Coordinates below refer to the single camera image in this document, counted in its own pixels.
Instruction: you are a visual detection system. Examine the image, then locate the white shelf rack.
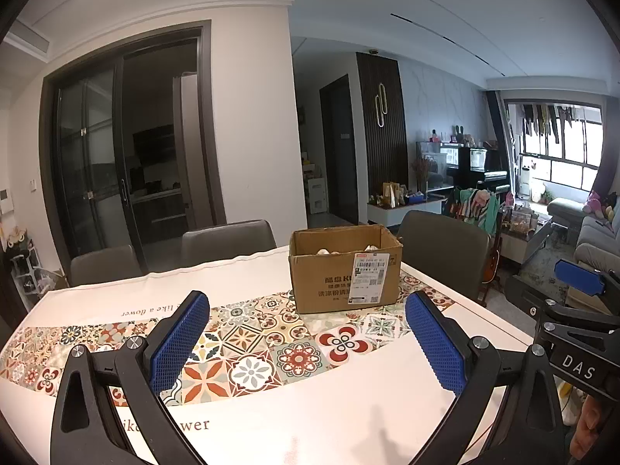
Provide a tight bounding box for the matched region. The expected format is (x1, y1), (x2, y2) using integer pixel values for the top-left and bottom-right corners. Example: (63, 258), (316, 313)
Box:
(7, 225), (55, 302)

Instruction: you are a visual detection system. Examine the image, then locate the grey dining chair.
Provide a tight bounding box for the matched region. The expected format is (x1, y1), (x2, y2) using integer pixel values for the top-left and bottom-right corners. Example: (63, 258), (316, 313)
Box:
(181, 219), (277, 269)
(70, 244), (144, 288)
(396, 210), (491, 302)

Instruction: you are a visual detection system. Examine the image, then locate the gold clip wall decoration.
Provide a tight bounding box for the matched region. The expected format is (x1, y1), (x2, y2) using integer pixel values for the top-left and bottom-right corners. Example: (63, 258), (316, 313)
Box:
(375, 84), (389, 127)

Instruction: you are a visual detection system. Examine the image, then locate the tile patterned tablecloth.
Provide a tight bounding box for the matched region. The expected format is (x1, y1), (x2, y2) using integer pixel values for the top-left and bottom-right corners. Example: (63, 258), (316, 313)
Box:
(0, 245), (534, 465)

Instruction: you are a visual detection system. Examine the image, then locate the row of hanging laundry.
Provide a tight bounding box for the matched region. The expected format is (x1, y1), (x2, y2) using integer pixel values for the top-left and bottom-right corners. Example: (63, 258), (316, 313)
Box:
(506, 101), (590, 145)

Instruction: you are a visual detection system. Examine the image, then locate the dark interior door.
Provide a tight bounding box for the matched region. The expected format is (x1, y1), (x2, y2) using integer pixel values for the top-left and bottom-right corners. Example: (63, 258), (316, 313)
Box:
(319, 73), (360, 226)

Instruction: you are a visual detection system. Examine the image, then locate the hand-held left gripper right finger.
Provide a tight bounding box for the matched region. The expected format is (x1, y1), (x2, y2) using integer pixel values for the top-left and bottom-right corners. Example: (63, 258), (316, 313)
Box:
(405, 291), (565, 465)

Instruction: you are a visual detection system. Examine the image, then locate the grey sofa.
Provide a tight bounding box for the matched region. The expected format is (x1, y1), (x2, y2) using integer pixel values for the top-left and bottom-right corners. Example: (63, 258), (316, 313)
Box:
(547, 198), (620, 302)

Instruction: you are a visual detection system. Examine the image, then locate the dark slatted wall panel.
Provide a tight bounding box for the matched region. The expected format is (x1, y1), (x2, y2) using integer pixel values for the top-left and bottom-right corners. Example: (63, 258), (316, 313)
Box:
(356, 52), (408, 200)

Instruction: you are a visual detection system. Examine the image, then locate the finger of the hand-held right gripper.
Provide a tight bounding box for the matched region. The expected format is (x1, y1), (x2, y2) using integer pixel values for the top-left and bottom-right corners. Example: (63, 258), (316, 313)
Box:
(505, 275), (570, 336)
(553, 259), (620, 321)

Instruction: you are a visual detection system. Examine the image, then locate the large balcony window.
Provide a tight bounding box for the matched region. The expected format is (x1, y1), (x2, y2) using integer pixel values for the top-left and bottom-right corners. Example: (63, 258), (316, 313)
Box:
(503, 99), (606, 205)

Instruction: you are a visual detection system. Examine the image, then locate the small white cabinet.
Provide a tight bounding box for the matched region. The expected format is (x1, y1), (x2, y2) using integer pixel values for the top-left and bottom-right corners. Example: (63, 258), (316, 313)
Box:
(305, 176), (328, 215)

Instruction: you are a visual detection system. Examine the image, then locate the black piano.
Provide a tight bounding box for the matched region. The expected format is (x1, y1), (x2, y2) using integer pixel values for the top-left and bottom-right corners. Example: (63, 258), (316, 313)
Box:
(446, 147), (512, 200)

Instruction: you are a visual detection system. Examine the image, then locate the low white media cabinet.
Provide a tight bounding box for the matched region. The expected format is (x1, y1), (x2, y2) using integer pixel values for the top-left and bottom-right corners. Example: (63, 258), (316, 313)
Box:
(366, 196), (449, 226)

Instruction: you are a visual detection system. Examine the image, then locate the person's right hand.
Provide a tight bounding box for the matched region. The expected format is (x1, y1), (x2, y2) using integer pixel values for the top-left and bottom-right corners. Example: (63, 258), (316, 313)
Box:
(573, 394), (609, 454)

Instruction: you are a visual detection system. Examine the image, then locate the dark framed glass sliding door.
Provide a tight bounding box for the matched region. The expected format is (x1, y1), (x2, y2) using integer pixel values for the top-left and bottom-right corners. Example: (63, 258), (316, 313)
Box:
(40, 20), (228, 263)

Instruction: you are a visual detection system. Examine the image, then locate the guitar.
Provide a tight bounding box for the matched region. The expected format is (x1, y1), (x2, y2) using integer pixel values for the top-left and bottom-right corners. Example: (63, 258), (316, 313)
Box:
(481, 232), (503, 282)

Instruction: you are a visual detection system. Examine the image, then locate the glass tank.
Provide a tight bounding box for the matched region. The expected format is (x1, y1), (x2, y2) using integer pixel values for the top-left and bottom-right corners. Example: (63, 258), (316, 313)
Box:
(416, 140), (461, 190)

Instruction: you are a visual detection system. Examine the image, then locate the brown cardboard box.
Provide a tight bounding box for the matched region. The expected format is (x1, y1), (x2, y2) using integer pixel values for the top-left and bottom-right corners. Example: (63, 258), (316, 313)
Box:
(289, 225), (404, 315)

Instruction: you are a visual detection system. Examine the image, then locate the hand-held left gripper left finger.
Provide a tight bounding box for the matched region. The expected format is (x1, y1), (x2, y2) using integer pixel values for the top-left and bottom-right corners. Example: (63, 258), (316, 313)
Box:
(48, 289), (210, 465)

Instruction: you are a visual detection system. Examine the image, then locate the dark coffee table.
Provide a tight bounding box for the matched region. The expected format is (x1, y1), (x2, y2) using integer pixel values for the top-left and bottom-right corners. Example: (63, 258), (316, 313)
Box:
(502, 217), (568, 268)

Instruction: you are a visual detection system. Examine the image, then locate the rack of colourful clothes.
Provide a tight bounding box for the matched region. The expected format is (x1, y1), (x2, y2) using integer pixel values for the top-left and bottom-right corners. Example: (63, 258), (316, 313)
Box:
(443, 186), (505, 234)

